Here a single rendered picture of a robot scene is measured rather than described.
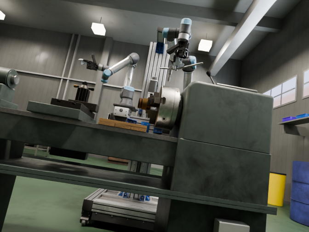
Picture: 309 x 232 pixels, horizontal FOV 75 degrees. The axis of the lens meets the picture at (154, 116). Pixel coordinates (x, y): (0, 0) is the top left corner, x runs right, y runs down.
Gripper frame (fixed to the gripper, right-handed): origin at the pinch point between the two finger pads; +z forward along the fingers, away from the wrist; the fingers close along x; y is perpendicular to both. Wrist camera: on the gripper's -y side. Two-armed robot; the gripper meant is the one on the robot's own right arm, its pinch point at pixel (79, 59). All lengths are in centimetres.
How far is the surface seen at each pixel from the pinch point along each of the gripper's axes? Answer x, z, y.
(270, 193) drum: 106, -448, 150
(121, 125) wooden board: -109, -39, 56
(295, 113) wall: 137, -522, -51
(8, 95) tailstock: -69, 34, 53
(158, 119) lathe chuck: -107, -63, 47
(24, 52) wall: 908, 309, -153
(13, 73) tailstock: -69, 34, 37
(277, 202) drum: 94, -459, 165
